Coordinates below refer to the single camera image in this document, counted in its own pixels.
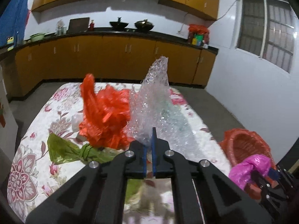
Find glass jar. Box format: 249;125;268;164
56;20;66;36

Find yellow container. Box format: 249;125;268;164
7;36;14;45

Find black wok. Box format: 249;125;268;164
110;17;129;31
134;19;154;32

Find blue hanging cloth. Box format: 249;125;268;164
1;0;29;46

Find dark cutting board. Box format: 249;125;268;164
66;17;90;34

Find olive green plastic bag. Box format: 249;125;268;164
47;133;123;165

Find red lined trash basket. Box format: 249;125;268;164
219;128;276;200

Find window with grille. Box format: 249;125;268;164
235;0;296;73

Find black wok right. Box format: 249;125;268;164
134;19;154;32

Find green basin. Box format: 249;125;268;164
30;33;45;42

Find large red plastic bag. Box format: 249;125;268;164
79;74;131;150

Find red bag of items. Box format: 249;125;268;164
187;24;209;46

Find clear bubble wrap sheet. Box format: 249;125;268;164
125;56;207;161

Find black wok left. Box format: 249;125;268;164
110;17;129;31

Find white plastic scrap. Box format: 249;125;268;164
71;113;84;135

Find lower wooden kitchen cabinets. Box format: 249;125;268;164
1;31;218;98

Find floral tablecloth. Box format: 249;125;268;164
7;83;231;223

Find magenta plastic bag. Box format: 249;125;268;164
229;154;271;190

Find red bottle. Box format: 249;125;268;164
88;20;94;31

